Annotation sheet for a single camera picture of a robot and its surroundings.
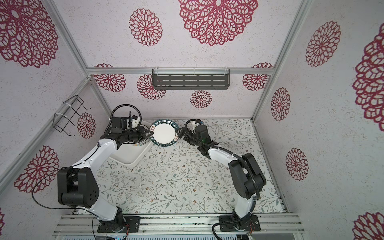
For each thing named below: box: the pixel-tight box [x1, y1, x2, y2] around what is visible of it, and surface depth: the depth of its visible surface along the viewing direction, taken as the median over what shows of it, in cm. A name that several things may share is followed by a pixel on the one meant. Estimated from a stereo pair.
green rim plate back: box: [149, 119, 180, 147], surface depth 88 cm
